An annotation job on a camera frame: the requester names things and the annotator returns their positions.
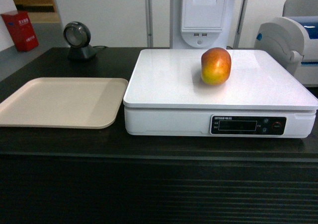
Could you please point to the grey office chair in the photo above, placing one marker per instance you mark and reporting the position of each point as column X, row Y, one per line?
column 294, row 8

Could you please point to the black barcode scanner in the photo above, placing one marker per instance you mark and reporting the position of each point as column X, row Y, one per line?
column 78, row 36

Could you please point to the white checkout scale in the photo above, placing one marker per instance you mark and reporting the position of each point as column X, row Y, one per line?
column 167, row 97

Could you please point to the black checkout counter cabinet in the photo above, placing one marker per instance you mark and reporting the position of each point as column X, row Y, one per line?
column 76, row 176

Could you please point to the red yellow mango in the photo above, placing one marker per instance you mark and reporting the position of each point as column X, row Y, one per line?
column 216, row 66

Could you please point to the white label printer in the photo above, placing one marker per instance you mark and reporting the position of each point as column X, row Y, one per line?
column 293, row 42

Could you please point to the beige plastic tray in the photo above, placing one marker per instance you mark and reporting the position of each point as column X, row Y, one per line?
column 64, row 102

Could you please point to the red box on floor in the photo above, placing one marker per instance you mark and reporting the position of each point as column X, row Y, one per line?
column 21, row 30

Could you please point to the white receipt printer kiosk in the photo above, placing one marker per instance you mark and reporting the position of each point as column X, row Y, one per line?
column 200, row 24

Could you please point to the wooden shelf background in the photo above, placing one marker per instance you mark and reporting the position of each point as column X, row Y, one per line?
column 39, row 11

